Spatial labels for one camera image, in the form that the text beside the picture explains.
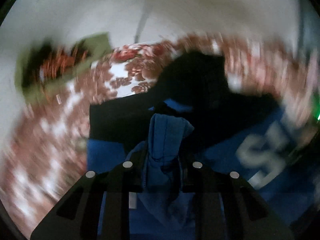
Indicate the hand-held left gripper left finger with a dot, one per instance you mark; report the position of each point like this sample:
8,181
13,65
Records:
120,180

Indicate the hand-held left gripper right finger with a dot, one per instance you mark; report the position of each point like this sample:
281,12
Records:
203,180

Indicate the blue and black hoodie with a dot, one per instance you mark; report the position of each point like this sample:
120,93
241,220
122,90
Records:
225,120

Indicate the floral blanket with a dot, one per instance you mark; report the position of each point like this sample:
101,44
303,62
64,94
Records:
37,155

